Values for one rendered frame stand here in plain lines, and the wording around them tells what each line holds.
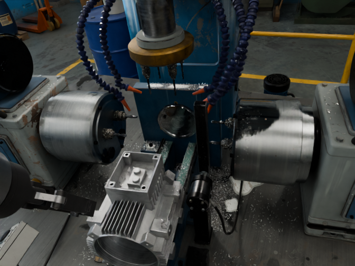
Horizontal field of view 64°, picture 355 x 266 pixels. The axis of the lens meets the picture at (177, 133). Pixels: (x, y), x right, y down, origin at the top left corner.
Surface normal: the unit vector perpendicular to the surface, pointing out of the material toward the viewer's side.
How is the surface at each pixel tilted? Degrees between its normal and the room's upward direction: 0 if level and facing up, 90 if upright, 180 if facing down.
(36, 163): 90
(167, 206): 0
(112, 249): 51
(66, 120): 43
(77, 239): 0
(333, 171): 90
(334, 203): 90
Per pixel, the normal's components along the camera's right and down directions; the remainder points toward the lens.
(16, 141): -0.24, 0.62
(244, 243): -0.11, -0.77
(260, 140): -0.25, 0.00
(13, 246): 0.70, -0.41
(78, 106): -0.18, -0.51
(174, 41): 0.57, 0.47
